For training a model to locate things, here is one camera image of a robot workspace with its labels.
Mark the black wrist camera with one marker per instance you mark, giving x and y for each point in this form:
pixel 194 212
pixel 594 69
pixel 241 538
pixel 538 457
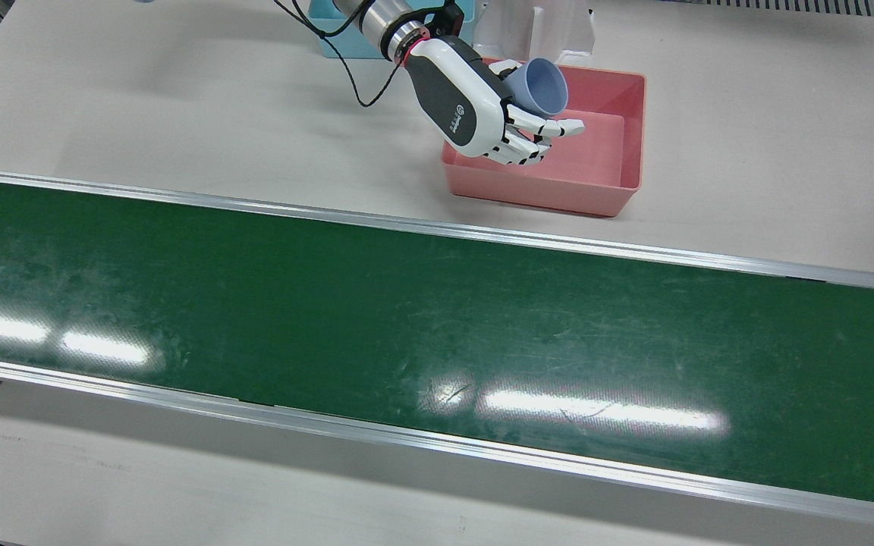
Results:
pixel 448 17

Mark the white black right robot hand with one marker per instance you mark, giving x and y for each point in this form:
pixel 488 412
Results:
pixel 460 102

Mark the green conveyor belt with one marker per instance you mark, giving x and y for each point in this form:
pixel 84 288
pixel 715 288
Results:
pixel 437 341

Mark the light blue plastic box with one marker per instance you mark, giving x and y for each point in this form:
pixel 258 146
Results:
pixel 327 30

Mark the white translucent plastic container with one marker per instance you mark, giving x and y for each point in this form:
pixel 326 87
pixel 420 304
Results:
pixel 534 30

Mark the pink plastic box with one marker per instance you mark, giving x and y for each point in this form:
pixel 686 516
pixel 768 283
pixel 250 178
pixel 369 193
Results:
pixel 589 152

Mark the light blue plastic cup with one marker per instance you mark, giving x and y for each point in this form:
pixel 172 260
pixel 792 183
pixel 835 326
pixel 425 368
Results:
pixel 545 87

